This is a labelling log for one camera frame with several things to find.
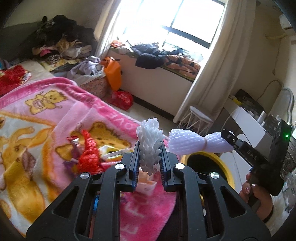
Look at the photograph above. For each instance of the air conditioner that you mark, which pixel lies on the air conditioner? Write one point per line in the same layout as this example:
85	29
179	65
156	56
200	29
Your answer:
286	25

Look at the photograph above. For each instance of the cream curtain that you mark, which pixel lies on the cream curtain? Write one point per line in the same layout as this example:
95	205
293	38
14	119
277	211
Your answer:
219	74

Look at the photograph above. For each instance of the right hand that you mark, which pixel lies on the right hand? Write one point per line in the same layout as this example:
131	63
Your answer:
266	201

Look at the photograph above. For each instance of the red plastic bag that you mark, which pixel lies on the red plastic bag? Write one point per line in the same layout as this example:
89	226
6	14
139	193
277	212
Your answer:
121	99

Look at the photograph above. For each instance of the wrappers on blanket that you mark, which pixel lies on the wrappers on blanket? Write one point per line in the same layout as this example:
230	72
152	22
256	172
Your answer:
108	153

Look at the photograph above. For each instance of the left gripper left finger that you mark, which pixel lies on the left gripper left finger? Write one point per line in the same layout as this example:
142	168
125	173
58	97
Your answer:
88	209

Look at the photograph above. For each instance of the pink bear blanket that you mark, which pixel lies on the pink bear blanket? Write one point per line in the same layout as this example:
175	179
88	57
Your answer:
36	119

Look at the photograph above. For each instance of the white foam net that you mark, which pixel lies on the white foam net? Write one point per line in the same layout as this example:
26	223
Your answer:
185	142
150	139

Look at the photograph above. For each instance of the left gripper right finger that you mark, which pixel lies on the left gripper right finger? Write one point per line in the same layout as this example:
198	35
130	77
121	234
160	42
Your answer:
207	207

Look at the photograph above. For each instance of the clothes pile on bed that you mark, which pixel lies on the clothes pile on bed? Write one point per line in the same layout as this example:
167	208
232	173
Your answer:
60	41

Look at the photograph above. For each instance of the clothes on window sill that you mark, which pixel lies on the clothes on window sill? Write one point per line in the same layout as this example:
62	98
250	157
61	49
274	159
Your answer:
149	56

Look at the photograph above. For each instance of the floral laundry basket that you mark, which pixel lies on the floral laundry basket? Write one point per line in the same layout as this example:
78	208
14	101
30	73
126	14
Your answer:
95	84

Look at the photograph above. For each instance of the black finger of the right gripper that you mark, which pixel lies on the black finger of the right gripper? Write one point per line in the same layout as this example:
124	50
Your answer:
231	139

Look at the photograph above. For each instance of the white wire stool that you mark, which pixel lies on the white wire stool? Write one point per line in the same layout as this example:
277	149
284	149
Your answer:
196	119

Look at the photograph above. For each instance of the yellow rim trash bin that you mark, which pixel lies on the yellow rim trash bin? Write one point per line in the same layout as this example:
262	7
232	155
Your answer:
204	163

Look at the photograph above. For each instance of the orange bag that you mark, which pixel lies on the orange bag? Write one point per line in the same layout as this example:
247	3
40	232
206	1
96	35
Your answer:
112	70

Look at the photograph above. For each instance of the red pillow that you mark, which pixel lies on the red pillow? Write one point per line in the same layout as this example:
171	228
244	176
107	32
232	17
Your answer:
12	78

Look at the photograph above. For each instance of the red net trash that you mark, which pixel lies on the red net trash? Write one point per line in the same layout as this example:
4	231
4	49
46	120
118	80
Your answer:
89	160

